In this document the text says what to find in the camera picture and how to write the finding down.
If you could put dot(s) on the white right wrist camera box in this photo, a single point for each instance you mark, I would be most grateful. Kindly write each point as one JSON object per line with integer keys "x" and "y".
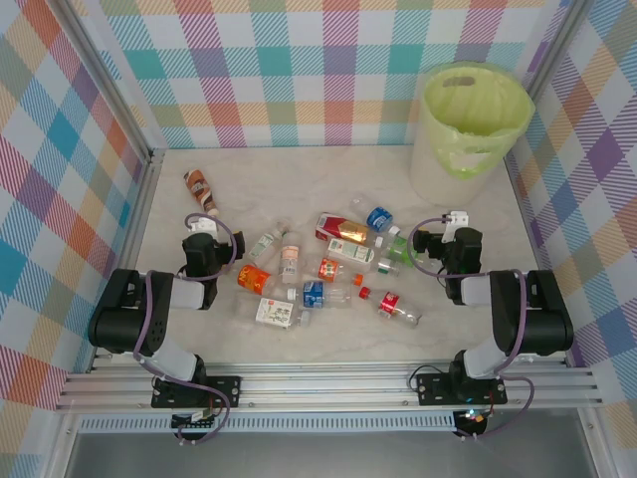
{"x": 459, "y": 219}

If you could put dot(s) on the aluminium mounting rail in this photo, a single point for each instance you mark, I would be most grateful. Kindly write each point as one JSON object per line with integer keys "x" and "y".
{"x": 323, "y": 383}

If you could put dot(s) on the orange cap small bottle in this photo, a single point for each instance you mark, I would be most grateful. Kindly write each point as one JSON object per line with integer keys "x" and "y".
{"x": 329, "y": 269}

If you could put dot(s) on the aluminium frame post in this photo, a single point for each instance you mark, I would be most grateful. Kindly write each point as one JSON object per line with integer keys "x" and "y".
{"x": 555, "y": 45}
{"x": 121, "y": 84}

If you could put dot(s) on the red label red cap bottle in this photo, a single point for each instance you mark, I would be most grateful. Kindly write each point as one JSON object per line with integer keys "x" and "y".
{"x": 389, "y": 303}

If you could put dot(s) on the aluminium side rail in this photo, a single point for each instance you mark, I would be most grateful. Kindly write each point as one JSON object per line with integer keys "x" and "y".
{"x": 139, "y": 214}

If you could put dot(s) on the clear bottle green white label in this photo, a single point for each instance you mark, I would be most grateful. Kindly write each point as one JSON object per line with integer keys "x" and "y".
{"x": 385, "y": 269}

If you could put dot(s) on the peach label clear bottle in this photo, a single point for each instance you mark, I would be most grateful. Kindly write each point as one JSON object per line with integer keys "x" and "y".
{"x": 289, "y": 259}

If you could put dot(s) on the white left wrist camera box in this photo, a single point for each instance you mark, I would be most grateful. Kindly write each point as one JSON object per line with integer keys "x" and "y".
{"x": 205, "y": 224}

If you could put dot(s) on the red juice carton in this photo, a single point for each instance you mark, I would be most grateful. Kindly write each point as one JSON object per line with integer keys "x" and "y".
{"x": 338, "y": 228}

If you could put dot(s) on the grey metal sheet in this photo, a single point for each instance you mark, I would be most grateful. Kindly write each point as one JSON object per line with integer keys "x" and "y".
{"x": 323, "y": 455}

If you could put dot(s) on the small circuit board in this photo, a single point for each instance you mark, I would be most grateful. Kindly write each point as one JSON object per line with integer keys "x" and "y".
{"x": 196, "y": 418}
{"x": 473, "y": 417}

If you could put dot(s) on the left small circuit board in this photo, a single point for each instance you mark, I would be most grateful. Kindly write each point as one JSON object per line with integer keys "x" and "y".
{"x": 196, "y": 418}

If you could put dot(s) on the brown label plastic bottle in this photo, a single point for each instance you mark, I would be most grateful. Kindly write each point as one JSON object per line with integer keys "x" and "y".
{"x": 199, "y": 189}

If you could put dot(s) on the bright green label bottle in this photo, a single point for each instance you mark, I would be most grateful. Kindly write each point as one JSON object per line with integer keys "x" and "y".
{"x": 400, "y": 249}

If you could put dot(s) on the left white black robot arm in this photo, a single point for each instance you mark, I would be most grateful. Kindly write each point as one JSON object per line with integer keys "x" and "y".
{"x": 124, "y": 318}

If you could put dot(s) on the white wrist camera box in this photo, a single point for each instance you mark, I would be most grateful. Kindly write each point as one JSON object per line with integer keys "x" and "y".
{"x": 205, "y": 224}
{"x": 459, "y": 219}

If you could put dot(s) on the slim green label bottle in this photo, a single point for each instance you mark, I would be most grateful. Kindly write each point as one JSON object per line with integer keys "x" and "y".
{"x": 261, "y": 245}

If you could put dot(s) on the large orange label bottle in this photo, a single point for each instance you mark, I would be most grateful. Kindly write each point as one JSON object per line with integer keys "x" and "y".
{"x": 251, "y": 278}

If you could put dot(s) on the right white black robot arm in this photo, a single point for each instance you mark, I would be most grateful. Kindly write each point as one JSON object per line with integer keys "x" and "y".
{"x": 542, "y": 318}

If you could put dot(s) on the blue label white cap bottle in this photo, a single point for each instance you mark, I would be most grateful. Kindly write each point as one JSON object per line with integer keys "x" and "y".
{"x": 313, "y": 294}

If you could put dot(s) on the right small circuit board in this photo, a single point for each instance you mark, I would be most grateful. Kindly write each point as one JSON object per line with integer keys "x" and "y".
{"x": 473, "y": 417}

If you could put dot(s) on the blue label clear bottle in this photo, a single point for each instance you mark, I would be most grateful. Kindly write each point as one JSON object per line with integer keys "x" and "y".
{"x": 379, "y": 218}

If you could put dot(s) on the yellow-green lined trash bin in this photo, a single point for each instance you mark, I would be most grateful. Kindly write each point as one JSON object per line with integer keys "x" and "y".
{"x": 478, "y": 99}

